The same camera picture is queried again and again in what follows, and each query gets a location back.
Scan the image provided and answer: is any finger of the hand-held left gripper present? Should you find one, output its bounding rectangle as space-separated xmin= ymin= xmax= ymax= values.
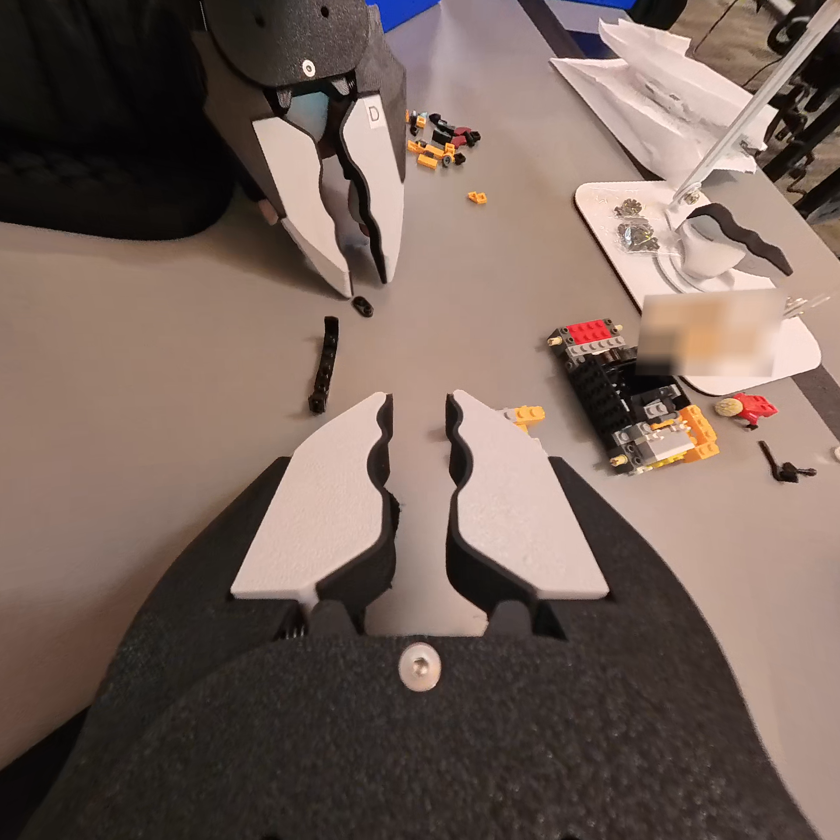
xmin=251 ymin=115 xmax=355 ymax=300
xmin=338 ymin=94 xmax=406 ymax=286

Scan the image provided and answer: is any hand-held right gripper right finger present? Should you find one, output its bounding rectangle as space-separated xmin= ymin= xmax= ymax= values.
xmin=445 ymin=388 xmax=611 ymax=610

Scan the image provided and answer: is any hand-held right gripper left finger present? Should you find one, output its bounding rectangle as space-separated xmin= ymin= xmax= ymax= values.
xmin=230 ymin=392 xmax=401 ymax=602

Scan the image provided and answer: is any long black orange brick strip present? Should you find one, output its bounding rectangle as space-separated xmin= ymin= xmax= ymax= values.
xmin=307 ymin=316 xmax=341 ymax=416

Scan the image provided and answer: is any grey desk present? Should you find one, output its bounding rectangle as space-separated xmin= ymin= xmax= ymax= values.
xmin=0 ymin=0 xmax=840 ymax=840

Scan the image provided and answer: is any pile of small loose bricks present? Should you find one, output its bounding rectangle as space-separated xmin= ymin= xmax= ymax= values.
xmin=403 ymin=108 xmax=484 ymax=172

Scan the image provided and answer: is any orange grey brick assembly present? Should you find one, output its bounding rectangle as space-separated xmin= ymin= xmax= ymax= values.
xmin=502 ymin=405 xmax=547 ymax=454

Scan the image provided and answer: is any blue plastic bin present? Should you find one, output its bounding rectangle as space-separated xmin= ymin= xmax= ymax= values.
xmin=379 ymin=0 xmax=442 ymax=34

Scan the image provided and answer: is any black brick car chassis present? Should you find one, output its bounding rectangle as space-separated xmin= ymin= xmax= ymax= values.
xmin=548 ymin=318 xmax=721 ymax=477

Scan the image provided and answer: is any white book stand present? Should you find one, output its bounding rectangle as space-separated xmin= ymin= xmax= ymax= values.
xmin=574 ymin=0 xmax=840 ymax=399

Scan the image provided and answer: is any clear bag of parts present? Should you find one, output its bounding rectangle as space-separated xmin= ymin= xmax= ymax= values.
xmin=610 ymin=196 xmax=664 ymax=256

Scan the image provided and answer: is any red toy minifigure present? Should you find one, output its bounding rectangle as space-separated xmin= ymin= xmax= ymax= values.
xmin=714 ymin=392 xmax=780 ymax=431

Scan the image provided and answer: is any black hinge brick piece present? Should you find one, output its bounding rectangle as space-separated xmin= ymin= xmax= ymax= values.
xmin=758 ymin=440 xmax=819 ymax=485

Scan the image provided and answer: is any white paper bag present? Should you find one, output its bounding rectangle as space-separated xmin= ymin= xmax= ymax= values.
xmin=549 ymin=16 xmax=780 ymax=191

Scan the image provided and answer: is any black white plastic bag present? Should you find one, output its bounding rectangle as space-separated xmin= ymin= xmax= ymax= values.
xmin=676 ymin=202 xmax=795 ymax=280

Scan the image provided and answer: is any black office chair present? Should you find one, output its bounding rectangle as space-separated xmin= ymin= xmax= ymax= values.
xmin=761 ymin=0 xmax=840 ymax=221

